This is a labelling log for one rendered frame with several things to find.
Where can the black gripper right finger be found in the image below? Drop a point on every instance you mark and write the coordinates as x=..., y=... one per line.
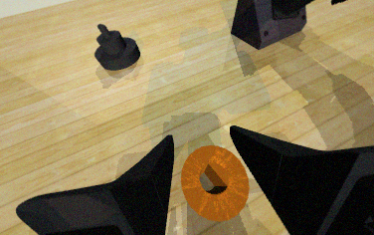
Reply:
x=306, y=187

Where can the orange knob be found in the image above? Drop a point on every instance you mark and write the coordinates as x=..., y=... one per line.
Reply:
x=231, y=191

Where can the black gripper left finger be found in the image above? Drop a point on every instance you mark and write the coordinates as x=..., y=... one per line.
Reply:
x=137, y=202

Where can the dark grey round pedestal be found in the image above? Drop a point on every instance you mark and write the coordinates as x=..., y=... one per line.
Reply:
x=115, y=52

